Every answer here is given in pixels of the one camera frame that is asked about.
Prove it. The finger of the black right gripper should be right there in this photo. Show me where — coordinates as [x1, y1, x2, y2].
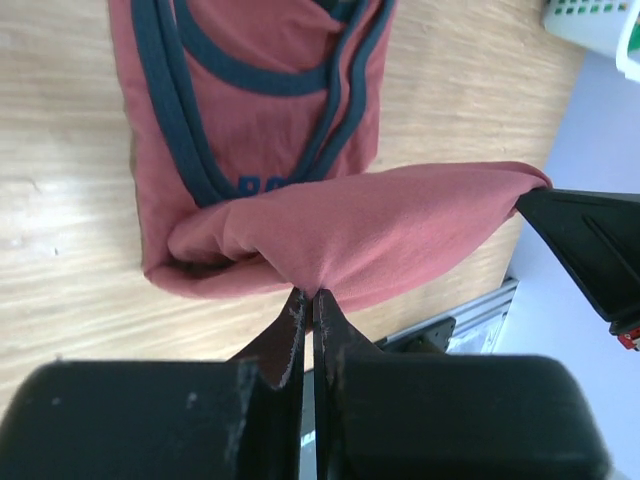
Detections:
[516, 189, 639, 323]

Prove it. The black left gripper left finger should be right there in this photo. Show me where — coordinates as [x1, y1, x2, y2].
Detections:
[1, 290, 306, 479]

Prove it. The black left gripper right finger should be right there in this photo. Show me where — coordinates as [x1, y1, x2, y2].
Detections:
[313, 290, 611, 479]

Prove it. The red graphic tank top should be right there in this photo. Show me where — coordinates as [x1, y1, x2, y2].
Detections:
[108, 1, 550, 310]

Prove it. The white perforated plastic basket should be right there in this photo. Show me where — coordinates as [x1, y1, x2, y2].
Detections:
[542, 0, 639, 83]

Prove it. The aluminium slotted rail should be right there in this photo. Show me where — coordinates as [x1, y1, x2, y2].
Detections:
[375, 278, 518, 354]

